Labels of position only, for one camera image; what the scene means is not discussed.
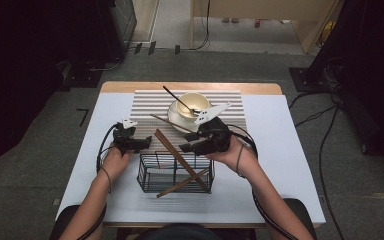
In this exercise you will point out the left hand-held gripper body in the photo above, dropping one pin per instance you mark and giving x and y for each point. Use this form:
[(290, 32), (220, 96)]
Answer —
[(123, 135)]

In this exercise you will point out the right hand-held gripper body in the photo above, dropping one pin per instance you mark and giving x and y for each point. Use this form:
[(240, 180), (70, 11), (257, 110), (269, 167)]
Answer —
[(216, 136)]

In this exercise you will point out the person's left hand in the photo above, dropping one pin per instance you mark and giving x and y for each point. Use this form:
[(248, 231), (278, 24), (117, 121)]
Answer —
[(115, 163)]

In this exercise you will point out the person's right hand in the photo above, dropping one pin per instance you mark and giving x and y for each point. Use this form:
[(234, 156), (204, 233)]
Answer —
[(240, 160)]

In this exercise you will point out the white saucer plate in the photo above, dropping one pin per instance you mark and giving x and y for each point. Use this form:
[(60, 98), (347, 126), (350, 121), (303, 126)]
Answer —
[(180, 124)]

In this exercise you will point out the cream ceramic bowl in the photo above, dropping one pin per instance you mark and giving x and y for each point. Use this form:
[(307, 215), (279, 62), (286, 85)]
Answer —
[(193, 100)]

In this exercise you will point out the grey striped placemat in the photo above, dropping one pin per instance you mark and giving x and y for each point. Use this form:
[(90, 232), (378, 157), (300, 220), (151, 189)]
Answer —
[(153, 103)]

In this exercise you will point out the wooden table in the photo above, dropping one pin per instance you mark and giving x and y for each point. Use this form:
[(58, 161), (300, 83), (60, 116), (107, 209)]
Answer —
[(126, 86)]

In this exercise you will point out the white table cover sheet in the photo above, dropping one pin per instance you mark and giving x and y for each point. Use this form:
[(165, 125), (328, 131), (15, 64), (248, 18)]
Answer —
[(280, 150)]

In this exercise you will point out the black stand base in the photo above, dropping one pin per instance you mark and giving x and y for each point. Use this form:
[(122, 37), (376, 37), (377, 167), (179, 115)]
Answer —
[(301, 80), (83, 78)]

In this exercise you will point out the person's dark clothing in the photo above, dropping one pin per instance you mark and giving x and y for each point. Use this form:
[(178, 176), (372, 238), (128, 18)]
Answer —
[(180, 232)]

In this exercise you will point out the small grey floor plate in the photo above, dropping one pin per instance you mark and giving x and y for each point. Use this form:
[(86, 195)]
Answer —
[(56, 202)]

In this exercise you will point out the dark cabinet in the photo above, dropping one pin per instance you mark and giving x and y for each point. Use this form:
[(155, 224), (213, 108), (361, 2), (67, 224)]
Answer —
[(123, 26)]

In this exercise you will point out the small red floor object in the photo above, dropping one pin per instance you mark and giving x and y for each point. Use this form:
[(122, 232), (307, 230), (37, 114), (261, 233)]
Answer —
[(257, 23)]

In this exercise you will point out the black curtain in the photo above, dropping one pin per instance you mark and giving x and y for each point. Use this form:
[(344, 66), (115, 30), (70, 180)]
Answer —
[(13, 66), (373, 50)]

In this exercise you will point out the light wooden desk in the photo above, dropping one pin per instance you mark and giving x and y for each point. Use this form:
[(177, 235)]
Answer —
[(263, 8)]

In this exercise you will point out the yellow object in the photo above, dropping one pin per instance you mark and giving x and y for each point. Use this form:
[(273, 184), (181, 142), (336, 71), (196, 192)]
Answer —
[(327, 30)]

